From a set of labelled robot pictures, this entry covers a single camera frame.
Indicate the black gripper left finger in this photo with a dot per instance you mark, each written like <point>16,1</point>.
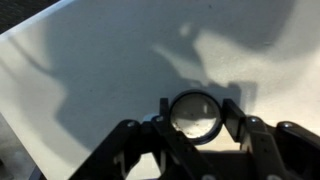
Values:
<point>130,138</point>

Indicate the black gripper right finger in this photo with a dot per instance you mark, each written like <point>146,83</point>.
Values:
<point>266,140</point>

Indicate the small round clear lid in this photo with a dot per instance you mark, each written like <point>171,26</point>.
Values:
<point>195,116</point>

